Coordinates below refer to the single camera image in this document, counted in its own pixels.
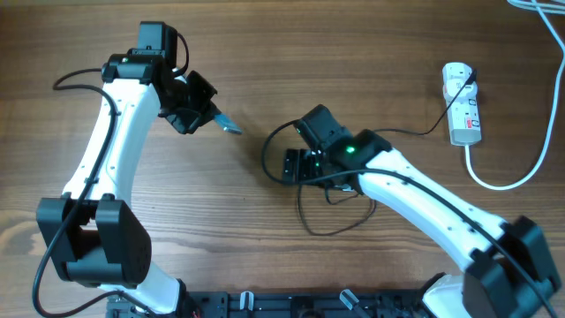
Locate blue smartphone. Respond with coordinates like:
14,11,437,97
214,113,243,135

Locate black USB charging cable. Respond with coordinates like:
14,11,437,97
296,68,478,237

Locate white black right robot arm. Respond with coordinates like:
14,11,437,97
285,105,561,317

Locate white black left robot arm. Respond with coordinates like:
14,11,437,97
32,49,220,317

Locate white USB charger plug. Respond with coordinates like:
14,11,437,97
442,79,478,104

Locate white power strip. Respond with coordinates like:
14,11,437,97
442,62,482,147

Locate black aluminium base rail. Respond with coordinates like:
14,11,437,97
105,289,442,318

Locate white power strip cord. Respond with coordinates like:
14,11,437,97
463,0,565,192

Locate white cables at corner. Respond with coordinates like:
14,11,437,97
506,0,565,16

